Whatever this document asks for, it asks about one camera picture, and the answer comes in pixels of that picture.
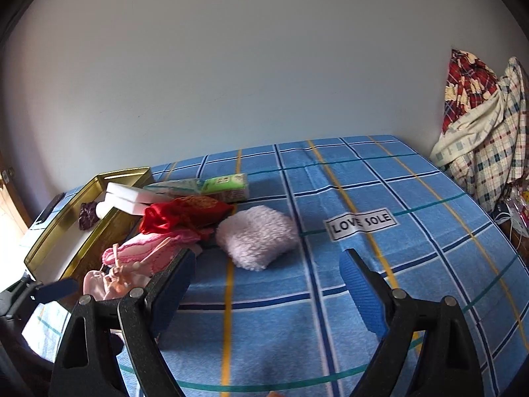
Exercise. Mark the wooden door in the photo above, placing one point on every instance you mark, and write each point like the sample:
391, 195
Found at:
6, 184

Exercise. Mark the blue plaid bedsheet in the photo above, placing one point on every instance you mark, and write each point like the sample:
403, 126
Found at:
289, 322

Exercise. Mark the pink and white towel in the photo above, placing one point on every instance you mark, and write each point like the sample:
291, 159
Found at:
148, 249

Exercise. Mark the clear plastic bag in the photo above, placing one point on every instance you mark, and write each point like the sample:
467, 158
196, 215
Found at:
518, 209

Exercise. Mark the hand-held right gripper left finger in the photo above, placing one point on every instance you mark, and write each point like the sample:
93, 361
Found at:
186, 273

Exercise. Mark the red plaid cloth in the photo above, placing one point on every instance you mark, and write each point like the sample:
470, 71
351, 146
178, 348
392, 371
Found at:
467, 82

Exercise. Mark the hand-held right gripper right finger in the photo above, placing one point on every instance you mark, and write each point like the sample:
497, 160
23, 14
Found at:
358, 286

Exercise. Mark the light pink ribbon pouch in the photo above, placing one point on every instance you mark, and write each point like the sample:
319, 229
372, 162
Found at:
97, 284

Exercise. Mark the dark purple scrunchie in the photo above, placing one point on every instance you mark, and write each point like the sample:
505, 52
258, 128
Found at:
86, 216

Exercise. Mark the gold tin box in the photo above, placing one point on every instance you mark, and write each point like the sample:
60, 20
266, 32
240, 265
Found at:
124, 173

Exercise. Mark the black phone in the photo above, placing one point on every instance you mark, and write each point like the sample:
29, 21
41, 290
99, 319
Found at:
49, 211

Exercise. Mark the red satin pouch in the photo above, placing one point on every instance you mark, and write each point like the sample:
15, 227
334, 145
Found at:
182, 215

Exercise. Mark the cream plaid blanket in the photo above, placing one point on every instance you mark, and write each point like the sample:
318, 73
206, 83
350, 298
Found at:
487, 149

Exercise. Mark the white folded tissue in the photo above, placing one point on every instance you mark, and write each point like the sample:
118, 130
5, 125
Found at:
124, 198

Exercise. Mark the pale green tissue pack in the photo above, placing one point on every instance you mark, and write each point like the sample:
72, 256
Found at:
173, 186

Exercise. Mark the pink fluffy pad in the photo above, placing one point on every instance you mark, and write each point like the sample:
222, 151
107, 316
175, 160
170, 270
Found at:
256, 235

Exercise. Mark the white tube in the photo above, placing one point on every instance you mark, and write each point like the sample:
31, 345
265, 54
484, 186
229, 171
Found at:
102, 209

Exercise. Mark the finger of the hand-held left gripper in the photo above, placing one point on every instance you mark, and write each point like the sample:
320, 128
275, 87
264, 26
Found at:
56, 289

